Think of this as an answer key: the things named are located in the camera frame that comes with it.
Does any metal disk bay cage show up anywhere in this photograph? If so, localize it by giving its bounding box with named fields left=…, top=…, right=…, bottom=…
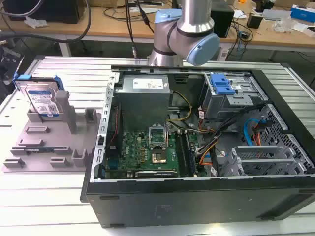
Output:
left=200, top=72, right=269, bottom=121

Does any hard disk in blue carrier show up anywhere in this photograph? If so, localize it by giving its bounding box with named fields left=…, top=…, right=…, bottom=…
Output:
left=12, top=74, right=62, bottom=118

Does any metal socket cover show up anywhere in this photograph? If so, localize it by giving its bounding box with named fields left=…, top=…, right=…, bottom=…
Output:
left=147, top=124, right=166, bottom=133

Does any grey power supply unit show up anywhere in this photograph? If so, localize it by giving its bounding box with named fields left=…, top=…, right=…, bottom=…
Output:
left=114, top=75, right=171, bottom=128

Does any green motherboard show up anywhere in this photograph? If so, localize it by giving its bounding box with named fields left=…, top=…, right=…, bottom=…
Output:
left=104, top=130, right=205, bottom=178

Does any silver CPU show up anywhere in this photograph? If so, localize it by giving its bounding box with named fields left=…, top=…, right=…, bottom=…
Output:
left=151, top=152, right=167, bottom=165

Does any black RAM stick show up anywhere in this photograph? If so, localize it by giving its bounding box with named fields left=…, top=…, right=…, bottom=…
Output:
left=185, top=132, right=197, bottom=174

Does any black graphics card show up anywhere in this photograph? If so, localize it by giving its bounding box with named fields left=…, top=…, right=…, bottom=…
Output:
left=134, top=170, right=178, bottom=178

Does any blue drive bay latch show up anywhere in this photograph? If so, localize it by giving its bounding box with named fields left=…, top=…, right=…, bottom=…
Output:
left=210, top=73, right=236, bottom=97

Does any black open PC case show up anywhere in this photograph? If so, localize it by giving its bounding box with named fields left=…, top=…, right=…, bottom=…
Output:
left=80, top=64, right=315, bottom=229

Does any wooden desk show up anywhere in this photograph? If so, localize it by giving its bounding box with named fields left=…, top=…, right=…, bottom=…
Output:
left=0, top=4, right=315, bottom=59

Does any grey parts rack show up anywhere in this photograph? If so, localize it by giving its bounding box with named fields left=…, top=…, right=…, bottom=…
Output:
left=1, top=90, right=103, bottom=173

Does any black box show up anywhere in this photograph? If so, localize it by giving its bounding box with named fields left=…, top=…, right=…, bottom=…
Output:
left=210, top=5, right=235, bottom=38

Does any small black cube device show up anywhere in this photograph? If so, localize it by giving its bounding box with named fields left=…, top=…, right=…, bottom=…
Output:
left=247, top=13, right=264, bottom=28

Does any black monitor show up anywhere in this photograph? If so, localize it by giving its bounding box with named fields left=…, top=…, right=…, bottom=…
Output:
left=0, top=0, right=86, bottom=25

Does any blue and white box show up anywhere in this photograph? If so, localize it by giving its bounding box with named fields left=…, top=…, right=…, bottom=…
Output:
left=290, top=4, right=315, bottom=20

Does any yellow black power wire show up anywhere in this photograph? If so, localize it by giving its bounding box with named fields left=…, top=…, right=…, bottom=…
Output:
left=166, top=90, right=193, bottom=122

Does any blue SATA wire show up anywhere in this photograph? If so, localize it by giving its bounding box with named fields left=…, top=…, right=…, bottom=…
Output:
left=243, top=118, right=273, bottom=146

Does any thin black hanging cable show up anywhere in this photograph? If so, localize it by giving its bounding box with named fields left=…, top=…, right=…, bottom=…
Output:
left=125, top=0, right=138, bottom=59

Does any orange power wire bundle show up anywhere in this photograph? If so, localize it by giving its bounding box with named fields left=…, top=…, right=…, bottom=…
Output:
left=251, top=122, right=265, bottom=148

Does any thick black cable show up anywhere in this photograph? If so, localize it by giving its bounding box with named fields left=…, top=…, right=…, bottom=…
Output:
left=0, top=0, right=92, bottom=45

